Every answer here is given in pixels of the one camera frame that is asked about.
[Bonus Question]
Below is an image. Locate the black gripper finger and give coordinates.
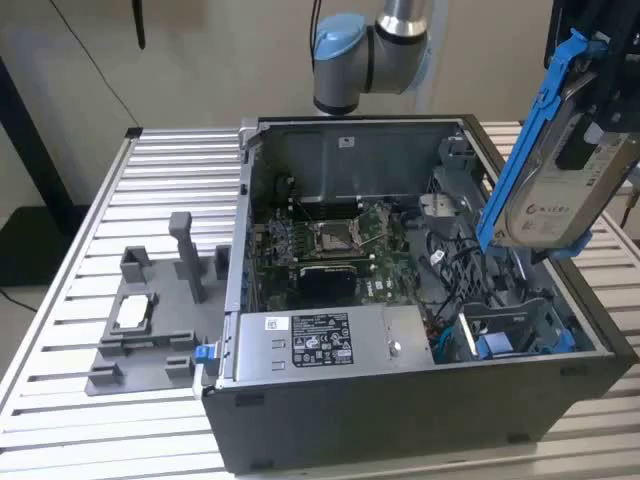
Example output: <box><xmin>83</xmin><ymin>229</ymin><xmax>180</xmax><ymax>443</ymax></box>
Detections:
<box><xmin>554</xmin><ymin>112</ymin><xmax>600</xmax><ymax>171</ymax></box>

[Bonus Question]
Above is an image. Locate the hard disk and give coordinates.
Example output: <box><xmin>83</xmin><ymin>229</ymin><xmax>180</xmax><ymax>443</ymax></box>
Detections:
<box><xmin>476</xmin><ymin>28</ymin><xmax>640</xmax><ymax>264</ymax></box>
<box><xmin>473</xmin><ymin>319</ymin><xmax>577</xmax><ymax>360</ymax></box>

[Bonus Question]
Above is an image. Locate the black disk wire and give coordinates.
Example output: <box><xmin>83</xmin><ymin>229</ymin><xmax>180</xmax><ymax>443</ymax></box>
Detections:
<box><xmin>449</xmin><ymin>238</ymin><xmax>501</xmax><ymax>321</ymax></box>

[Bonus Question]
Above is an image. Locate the green motherboard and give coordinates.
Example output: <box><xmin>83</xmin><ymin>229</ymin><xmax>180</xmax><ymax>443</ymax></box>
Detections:
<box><xmin>249</xmin><ymin>197</ymin><xmax>426</xmax><ymax>315</ymax></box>

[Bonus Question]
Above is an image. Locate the CPU socket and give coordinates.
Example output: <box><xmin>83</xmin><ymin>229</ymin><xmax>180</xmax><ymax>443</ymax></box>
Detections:
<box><xmin>310</xmin><ymin>219</ymin><xmax>362</xmax><ymax>257</ymax></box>

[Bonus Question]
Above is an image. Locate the black graphics card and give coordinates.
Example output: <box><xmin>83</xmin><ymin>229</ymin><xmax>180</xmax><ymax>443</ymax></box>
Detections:
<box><xmin>298</xmin><ymin>263</ymin><xmax>359</xmax><ymax>297</ymax></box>

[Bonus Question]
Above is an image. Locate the silver power supply unit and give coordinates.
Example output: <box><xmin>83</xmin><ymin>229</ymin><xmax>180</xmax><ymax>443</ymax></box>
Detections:
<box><xmin>233</xmin><ymin>305</ymin><xmax>434</xmax><ymax>387</ymax></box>

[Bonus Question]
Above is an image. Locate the open black PC case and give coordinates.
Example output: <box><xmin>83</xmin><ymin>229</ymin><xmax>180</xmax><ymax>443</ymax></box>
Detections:
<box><xmin>201</xmin><ymin>113</ymin><xmax>639</xmax><ymax>474</ymax></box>

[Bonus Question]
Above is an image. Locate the grey parts rack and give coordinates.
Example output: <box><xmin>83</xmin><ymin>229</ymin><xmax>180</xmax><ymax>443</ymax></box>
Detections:
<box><xmin>84</xmin><ymin>211</ymin><xmax>234</xmax><ymax>399</ymax></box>

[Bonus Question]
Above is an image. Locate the silver CPU chip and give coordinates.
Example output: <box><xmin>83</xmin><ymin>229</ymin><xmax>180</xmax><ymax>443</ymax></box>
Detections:
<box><xmin>116</xmin><ymin>295</ymin><xmax>152</xmax><ymax>329</ymax></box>

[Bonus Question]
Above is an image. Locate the black stand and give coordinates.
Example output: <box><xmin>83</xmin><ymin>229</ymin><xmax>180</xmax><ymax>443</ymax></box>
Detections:
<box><xmin>0</xmin><ymin>54</ymin><xmax>87</xmax><ymax>287</ymax></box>

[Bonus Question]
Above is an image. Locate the grey fan bracket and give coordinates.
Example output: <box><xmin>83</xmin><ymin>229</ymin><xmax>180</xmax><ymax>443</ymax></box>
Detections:
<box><xmin>418</xmin><ymin>192</ymin><xmax>472</xmax><ymax>242</ymax></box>

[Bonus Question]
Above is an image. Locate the black wire with white plug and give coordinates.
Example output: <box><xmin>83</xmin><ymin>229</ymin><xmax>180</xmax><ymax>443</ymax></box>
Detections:
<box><xmin>423</xmin><ymin>238</ymin><xmax>482</xmax><ymax>302</ymax></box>

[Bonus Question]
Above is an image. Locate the blue data wire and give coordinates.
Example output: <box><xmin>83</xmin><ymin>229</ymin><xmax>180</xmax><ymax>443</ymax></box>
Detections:
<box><xmin>432</xmin><ymin>323</ymin><xmax>458</xmax><ymax>363</ymax></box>

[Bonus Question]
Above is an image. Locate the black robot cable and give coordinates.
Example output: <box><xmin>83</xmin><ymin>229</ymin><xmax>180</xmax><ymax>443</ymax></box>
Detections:
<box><xmin>308</xmin><ymin>0</ymin><xmax>323</xmax><ymax>64</ymax></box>

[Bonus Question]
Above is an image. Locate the black hanging strap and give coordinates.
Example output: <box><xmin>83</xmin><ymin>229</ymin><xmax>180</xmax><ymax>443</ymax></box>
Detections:
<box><xmin>130</xmin><ymin>0</ymin><xmax>147</xmax><ymax>50</ymax></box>

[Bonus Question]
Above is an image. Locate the thin black wall cable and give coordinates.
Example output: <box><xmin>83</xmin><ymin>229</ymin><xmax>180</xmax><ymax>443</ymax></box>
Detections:
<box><xmin>49</xmin><ymin>0</ymin><xmax>142</xmax><ymax>132</ymax></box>

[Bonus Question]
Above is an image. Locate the black floor cable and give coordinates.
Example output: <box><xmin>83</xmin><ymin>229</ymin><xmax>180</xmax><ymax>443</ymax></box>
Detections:
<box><xmin>0</xmin><ymin>286</ymin><xmax>38</xmax><ymax>313</ymax></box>

